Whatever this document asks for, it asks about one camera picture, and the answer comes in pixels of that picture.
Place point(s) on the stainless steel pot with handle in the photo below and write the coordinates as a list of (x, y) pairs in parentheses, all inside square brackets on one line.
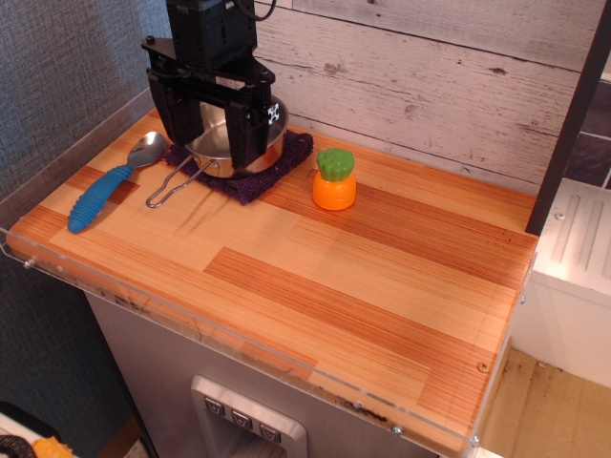
[(210, 152)]

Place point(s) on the silver dispenser panel with buttons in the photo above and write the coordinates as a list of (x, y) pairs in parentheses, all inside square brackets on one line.
[(243, 420)]

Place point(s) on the grey toy fridge cabinet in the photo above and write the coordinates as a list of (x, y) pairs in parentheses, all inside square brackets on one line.
[(159, 365)]

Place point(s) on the blue handled metal spoon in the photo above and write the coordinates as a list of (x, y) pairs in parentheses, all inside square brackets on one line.
[(145, 152)]

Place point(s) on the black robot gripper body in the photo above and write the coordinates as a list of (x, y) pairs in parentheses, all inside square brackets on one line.
[(241, 80)]

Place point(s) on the orange black object bottom left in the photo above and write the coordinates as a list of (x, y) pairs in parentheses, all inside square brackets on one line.
[(23, 435)]

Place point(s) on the clear acrylic table guard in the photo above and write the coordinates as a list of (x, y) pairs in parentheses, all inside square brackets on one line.
[(394, 311)]

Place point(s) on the orange toy carrot green top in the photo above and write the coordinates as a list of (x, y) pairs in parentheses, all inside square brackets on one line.
[(334, 185)]

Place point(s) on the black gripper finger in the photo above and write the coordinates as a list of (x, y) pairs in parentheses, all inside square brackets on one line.
[(247, 122), (179, 113)]

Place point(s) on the dark right frame post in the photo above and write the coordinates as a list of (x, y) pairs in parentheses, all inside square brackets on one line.
[(585, 90)]

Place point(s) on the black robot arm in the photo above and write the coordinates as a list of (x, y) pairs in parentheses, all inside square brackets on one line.
[(209, 59)]

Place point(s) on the white toy appliance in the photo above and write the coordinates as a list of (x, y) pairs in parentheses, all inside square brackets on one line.
[(563, 318)]

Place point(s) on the purple folded cloth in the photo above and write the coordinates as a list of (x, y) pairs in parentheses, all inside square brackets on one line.
[(297, 148)]

